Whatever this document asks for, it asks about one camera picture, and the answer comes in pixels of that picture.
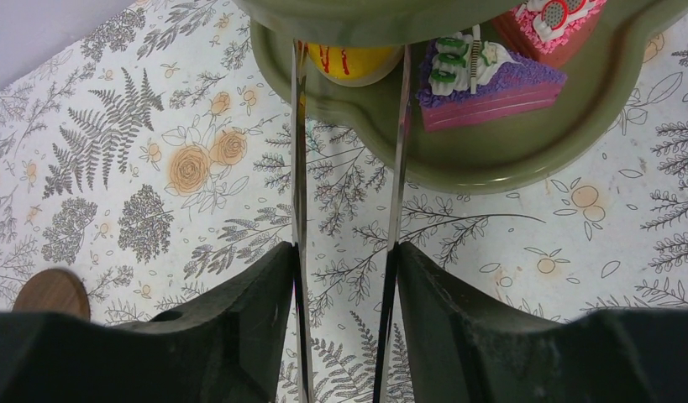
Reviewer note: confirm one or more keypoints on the pink strawberry cake slice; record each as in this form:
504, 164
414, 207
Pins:
549, 31

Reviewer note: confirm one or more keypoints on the dark brown round coaster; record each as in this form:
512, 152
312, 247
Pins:
54, 290

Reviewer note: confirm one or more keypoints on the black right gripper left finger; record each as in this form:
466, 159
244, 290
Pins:
222, 346

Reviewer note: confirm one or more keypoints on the metal tongs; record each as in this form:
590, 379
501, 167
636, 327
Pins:
299, 225

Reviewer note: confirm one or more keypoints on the purple candy packet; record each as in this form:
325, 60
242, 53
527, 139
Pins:
465, 80

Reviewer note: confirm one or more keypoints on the floral tablecloth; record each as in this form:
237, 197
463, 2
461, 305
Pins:
151, 158

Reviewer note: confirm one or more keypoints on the yellow frosted donut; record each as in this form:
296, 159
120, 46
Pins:
354, 67

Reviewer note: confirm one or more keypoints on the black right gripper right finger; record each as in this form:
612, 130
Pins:
466, 346

